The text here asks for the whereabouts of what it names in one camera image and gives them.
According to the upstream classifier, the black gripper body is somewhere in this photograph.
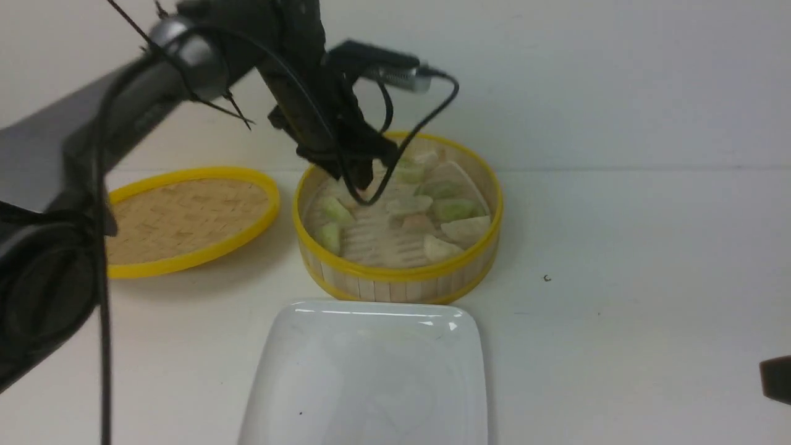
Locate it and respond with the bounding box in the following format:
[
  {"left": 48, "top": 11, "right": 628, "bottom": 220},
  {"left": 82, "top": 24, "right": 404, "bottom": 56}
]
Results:
[{"left": 258, "top": 1, "right": 399, "bottom": 183}]

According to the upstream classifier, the white dumpling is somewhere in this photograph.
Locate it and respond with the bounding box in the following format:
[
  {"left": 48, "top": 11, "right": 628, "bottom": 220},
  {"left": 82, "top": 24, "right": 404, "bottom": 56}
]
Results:
[
  {"left": 440, "top": 215, "right": 491, "bottom": 244},
  {"left": 385, "top": 195, "right": 433, "bottom": 217},
  {"left": 423, "top": 234, "right": 465, "bottom": 264},
  {"left": 412, "top": 149, "right": 440, "bottom": 171}
]

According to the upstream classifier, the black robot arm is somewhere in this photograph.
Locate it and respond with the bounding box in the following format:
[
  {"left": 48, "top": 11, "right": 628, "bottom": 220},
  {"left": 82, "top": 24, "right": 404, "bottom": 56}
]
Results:
[{"left": 2, "top": 1, "right": 399, "bottom": 392}]

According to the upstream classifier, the white square plate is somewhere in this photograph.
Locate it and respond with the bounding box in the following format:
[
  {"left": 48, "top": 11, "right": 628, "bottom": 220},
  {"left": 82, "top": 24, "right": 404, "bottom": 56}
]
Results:
[{"left": 238, "top": 300, "right": 489, "bottom": 444}]

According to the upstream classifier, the green dumpling left upper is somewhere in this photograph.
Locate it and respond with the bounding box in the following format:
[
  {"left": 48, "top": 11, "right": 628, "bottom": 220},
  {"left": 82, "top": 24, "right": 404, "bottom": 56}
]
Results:
[{"left": 320, "top": 195, "right": 356, "bottom": 226}]

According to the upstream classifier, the green dumpling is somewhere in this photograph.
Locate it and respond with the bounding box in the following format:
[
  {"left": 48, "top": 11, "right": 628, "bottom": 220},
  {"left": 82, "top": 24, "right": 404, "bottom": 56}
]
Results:
[
  {"left": 415, "top": 180, "right": 463, "bottom": 200},
  {"left": 320, "top": 195, "right": 356, "bottom": 226},
  {"left": 431, "top": 199, "right": 488, "bottom": 223},
  {"left": 394, "top": 158, "right": 427, "bottom": 185},
  {"left": 315, "top": 222, "right": 342, "bottom": 256}
]

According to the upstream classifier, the green dumpling top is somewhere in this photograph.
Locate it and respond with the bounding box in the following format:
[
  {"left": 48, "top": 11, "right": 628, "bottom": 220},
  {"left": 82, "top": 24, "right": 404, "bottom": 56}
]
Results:
[{"left": 394, "top": 158, "right": 427, "bottom": 185}]

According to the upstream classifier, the white dumpling top back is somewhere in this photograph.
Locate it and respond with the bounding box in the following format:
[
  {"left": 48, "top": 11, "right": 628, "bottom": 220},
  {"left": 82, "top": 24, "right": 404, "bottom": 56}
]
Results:
[{"left": 412, "top": 149, "right": 440, "bottom": 171}]

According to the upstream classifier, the green dumpling far left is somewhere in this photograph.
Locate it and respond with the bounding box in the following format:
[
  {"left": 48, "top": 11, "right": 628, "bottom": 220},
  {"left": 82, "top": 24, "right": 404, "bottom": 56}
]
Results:
[{"left": 315, "top": 222, "right": 342, "bottom": 256}]

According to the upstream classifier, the white dumpling centre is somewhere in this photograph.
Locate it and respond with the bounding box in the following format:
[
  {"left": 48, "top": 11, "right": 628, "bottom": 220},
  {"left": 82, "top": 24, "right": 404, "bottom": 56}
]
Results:
[{"left": 385, "top": 195, "right": 433, "bottom": 217}]

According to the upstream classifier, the green dumpling centre right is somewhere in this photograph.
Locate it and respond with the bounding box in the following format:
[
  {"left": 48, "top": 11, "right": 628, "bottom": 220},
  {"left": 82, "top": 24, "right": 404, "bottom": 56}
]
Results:
[{"left": 415, "top": 180, "right": 463, "bottom": 200}]

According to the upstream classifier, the yellow rimmed bamboo steamer lid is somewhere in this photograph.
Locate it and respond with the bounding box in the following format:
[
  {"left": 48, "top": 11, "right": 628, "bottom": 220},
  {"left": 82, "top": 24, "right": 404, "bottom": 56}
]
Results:
[{"left": 106, "top": 166, "right": 281, "bottom": 279}]

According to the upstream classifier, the pink dumpling centre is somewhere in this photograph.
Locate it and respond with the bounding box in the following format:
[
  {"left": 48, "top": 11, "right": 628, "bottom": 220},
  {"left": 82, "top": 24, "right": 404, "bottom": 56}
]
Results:
[{"left": 401, "top": 214, "right": 437, "bottom": 235}]

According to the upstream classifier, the yellow rimmed bamboo steamer basket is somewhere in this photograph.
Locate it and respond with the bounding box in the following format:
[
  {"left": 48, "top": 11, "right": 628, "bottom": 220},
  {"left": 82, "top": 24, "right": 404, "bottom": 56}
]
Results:
[{"left": 292, "top": 134, "right": 504, "bottom": 305}]

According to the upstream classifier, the white dumpling right front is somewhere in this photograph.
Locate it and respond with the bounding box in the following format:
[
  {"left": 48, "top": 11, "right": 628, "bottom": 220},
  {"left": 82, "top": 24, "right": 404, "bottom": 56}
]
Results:
[{"left": 440, "top": 215, "right": 491, "bottom": 244}]

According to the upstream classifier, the dark object at edge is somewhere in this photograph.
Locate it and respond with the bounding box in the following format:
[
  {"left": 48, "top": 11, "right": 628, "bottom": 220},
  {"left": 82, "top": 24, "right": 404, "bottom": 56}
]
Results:
[{"left": 759, "top": 355, "right": 791, "bottom": 405}]

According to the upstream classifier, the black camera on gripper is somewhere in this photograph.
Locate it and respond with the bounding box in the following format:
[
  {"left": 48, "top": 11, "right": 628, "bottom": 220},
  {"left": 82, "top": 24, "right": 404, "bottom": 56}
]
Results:
[{"left": 324, "top": 40, "right": 431, "bottom": 94}]

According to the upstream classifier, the black cable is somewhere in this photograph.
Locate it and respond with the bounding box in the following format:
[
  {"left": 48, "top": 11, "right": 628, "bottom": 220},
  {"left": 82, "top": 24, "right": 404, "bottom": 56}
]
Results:
[{"left": 93, "top": 25, "right": 461, "bottom": 445}]

